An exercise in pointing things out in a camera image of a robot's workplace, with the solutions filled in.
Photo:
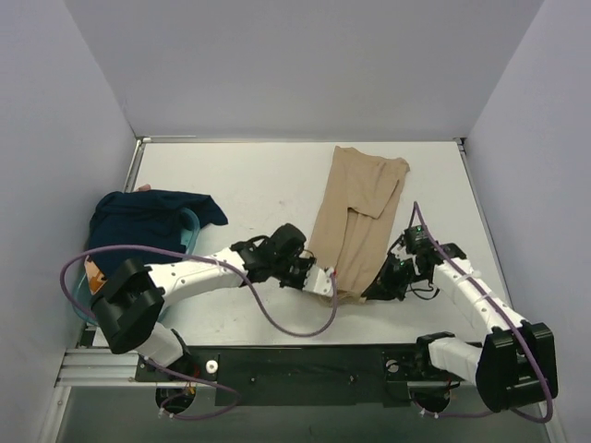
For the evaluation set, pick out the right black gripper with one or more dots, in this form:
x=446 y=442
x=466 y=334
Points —
x=390 y=281

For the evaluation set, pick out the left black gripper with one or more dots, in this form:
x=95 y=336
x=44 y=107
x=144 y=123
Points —
x=299 y=272

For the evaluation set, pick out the beige t shirt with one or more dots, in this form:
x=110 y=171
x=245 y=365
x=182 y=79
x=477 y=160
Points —
x=354 y=224

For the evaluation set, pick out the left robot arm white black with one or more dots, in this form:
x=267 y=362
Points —
x=129 y=305

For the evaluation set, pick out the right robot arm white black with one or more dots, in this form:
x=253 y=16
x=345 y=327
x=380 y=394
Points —
x=513 y=366

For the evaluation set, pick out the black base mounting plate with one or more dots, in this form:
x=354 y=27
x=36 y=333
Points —
x=321 y=375

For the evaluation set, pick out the navy blue t shirt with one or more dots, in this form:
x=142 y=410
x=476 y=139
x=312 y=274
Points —
x=166 y=208

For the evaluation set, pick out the pink patterned t shirt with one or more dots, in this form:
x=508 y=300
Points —
x=119 y=219

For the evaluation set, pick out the teal plastic basket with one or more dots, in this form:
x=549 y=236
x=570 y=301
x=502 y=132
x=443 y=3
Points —
x=184 y=235

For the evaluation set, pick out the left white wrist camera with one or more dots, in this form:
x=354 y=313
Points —
x=319 y=281

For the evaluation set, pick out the aluminium frame rail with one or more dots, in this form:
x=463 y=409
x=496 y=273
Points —
x=96 y=368

